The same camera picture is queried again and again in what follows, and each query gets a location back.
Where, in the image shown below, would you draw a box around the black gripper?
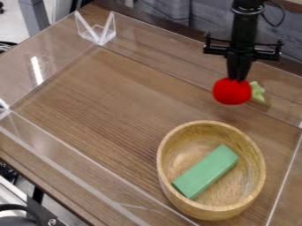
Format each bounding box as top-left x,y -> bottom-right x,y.
205,0 -> 284,80

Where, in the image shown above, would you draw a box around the red plush fruit green leaves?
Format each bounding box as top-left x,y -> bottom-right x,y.
213,78 -> 267,105

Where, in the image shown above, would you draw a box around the clear acrylic tray walls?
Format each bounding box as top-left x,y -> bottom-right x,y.
0,7 -> 302,226

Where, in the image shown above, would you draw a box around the oval wooden bowl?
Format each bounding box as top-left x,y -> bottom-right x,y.
157,120 -> 268,221

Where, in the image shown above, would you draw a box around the green rectangular block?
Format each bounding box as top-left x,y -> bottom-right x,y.
172,145 -> 238,200

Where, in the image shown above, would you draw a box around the grey table leg post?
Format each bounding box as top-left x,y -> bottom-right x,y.
18,0 -> 50,36

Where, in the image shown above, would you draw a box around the black metal clamp bracket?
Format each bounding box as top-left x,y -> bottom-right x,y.
26,197 -> 69,226

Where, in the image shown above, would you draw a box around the black cable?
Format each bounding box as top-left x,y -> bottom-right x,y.
0,202 -> 35,226

